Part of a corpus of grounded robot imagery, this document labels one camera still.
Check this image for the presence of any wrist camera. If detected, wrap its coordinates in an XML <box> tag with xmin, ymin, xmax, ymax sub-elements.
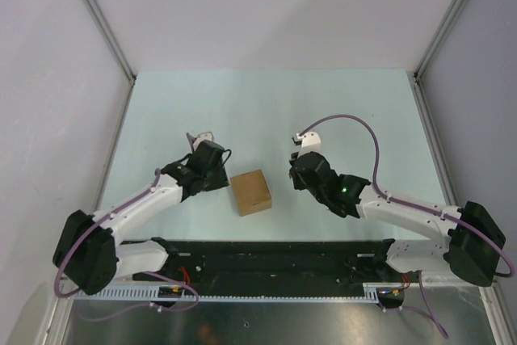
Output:
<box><xmin>292</xmin><ymin>131</ymin><xmax>322</xmax><ymax>157</ymax></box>
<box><xmin>186</xmin><ymin>131</ymin><xmax>214</xmax><ymax>152</ymax></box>

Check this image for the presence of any right aluminium corner post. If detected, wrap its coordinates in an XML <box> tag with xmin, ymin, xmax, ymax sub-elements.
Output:
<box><xmin>411</xmin><ymin>0</ymin><xmax>492</xmax><ymax>83</ymax></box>

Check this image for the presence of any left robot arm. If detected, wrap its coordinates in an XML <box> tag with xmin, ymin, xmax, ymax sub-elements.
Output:
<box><xmin>53</xmin><ymin>137</ymin><xmax>232</xmax><ymax>297</ymax></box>

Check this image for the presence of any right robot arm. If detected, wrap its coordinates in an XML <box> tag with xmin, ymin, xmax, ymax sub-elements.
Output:
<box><xmin>289</xmin><ymin>152</ymin><xmax>506</xmax><ymax>287</ymax></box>

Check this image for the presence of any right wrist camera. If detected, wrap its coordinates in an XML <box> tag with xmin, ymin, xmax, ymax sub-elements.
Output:
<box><xmin>292</xmin><ymin>131</ymin><xmax>322</xmax><ymax>157</ymax></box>

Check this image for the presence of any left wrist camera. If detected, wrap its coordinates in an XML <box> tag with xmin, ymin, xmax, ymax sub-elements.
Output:
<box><xmin>186</xmin><ymin>131</ymin><xmax>214</xmax><ymax>152</ymax></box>

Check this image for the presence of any brown cardboard express box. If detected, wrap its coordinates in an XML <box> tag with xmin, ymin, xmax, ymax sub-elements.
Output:
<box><xmin>230</xmin><ymin>170</ymin><xmax>272</xmax><ymax>217</ymax></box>

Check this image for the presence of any left aluminium corner post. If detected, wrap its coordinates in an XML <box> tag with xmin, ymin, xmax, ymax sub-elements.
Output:
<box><xmin>60</xmin><ymin>0</ymin><xmax>137</xmax><ymax>86</ymax></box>

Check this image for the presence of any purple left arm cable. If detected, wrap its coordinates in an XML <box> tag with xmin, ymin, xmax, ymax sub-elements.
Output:
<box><xmin>54</xmin><ymin>130</ymin><xmax>201</xmax><ymax>324</ymax></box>

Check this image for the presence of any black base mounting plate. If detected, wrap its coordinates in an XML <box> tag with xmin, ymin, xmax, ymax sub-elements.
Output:
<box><xmin>158</xmin><ymin>239</ymin><xmax>418</xmax><ymax>297</ymax></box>

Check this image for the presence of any white slotted cable duct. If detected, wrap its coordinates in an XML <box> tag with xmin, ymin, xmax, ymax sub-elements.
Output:
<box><xmin>74</xmin><ymin>283</ymin><xmax>379</xmax><ymax>304</ymax></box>

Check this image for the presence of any aluminium corner post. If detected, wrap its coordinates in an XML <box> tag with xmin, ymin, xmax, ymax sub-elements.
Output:
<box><xmin>411</xmin><ymin>0</ymin><xmax>492</xmax><ymax>83</ymax></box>
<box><xmin>60</xmin><ymin>0</ymin><xmax>137</xmax><ymax>86</ymax></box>

